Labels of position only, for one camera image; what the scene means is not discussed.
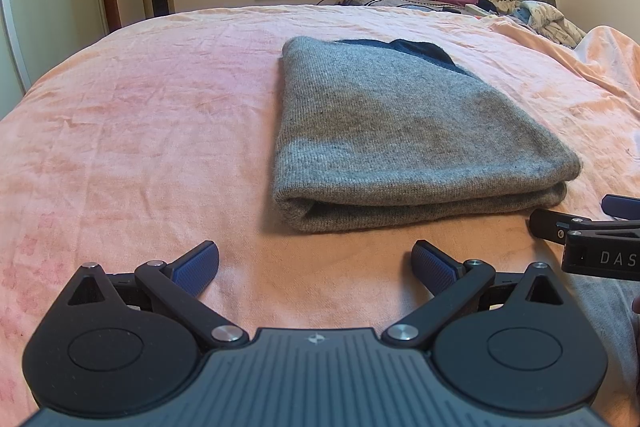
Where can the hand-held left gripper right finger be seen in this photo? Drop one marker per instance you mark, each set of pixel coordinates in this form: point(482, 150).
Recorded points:
point(432, 268)

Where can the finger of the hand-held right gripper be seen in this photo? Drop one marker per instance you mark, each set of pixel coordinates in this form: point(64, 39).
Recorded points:
point(550, 223)
point(622, 206)

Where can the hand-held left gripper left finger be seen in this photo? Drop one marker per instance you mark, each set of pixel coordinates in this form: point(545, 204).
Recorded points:
point(196, 268)

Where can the grey sweater with navy sleeves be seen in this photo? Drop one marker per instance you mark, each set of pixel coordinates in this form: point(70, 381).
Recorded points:
point(400, 132)

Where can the pile of light clothes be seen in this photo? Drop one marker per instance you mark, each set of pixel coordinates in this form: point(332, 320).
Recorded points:
point(545, 17)

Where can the grey cloth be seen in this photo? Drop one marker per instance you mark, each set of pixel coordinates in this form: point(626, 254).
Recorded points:
point(607, 332)

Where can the pink bed blanket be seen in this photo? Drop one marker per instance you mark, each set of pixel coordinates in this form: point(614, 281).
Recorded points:
point(150, 132)

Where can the navy cloth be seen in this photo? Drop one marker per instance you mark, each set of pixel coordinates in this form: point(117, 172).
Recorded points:
point(486, 7)

